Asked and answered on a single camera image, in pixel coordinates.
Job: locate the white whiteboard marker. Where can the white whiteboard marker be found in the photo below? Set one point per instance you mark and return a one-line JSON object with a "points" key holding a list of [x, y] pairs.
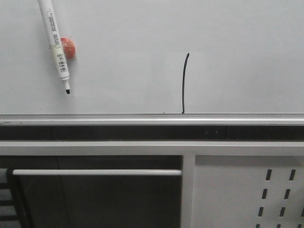
{"points": [[55, 43]]}

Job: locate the white perforated pegboard panel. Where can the white perforated pegboard panel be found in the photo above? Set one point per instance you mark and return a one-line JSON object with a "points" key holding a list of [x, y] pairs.
{"points": [[248, 192]]}

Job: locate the white metal stand frame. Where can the white metal stand frame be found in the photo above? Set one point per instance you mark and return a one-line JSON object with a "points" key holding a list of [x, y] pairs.
{"points": [[188, 150]]}

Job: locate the whiteboard with aluminium frame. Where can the whiteboard with aluminium frame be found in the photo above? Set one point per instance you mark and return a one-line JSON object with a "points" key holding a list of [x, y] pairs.
{"points": [[183, 62]]}

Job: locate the white horizontal rod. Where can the white horizontal rod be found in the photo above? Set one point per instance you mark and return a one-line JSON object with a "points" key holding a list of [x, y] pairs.
{"points": [[24, 172]]}

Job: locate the black chair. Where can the black chair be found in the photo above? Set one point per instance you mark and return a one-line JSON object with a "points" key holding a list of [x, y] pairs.
{"points": [[12, 212]]}

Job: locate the red round magnet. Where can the red round magnet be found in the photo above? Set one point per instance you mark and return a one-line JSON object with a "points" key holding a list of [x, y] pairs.
{"points": [[69, 48]]}

